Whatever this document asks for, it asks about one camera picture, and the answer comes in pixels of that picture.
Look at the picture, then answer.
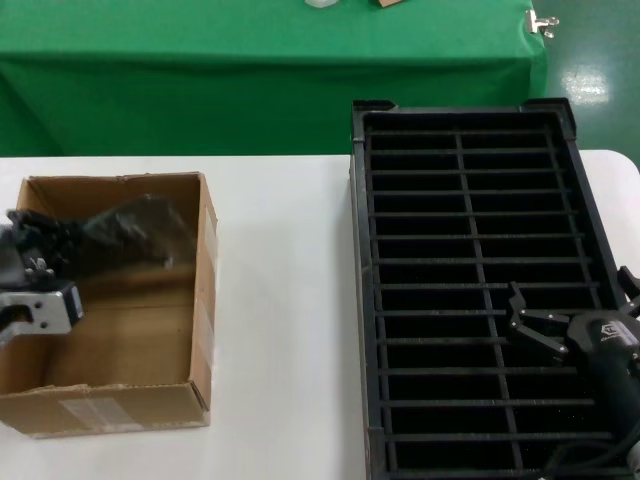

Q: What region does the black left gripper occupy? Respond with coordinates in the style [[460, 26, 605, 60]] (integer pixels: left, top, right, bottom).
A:
[[0, 208, 87, 292]]

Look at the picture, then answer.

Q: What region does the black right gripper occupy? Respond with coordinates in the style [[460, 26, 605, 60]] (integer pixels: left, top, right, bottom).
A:
[[506, 265, 640, 447]]

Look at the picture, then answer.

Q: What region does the grey translucent antistatic bag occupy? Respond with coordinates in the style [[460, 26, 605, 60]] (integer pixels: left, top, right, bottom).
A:
[[58, 193, 195, 272]]

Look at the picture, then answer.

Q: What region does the black slotted plastic container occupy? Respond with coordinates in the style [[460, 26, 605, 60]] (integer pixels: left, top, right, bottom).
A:
[[346, 98, 640, 480]]

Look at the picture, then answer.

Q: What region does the brown cardboard box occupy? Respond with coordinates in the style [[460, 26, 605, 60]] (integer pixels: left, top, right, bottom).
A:
[[0, 171, 220, 441]]

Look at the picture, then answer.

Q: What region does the green tablecloth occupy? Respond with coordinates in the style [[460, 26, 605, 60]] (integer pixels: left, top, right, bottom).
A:
[[0, 0, 549, 159]]

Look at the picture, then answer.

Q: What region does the silver metal binder clip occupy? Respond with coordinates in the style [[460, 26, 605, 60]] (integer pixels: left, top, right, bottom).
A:
[[524, 9, 561, 40]]

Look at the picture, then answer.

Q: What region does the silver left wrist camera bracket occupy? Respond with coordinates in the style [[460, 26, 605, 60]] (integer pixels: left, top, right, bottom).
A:
[[0, 284, 84, 349]]

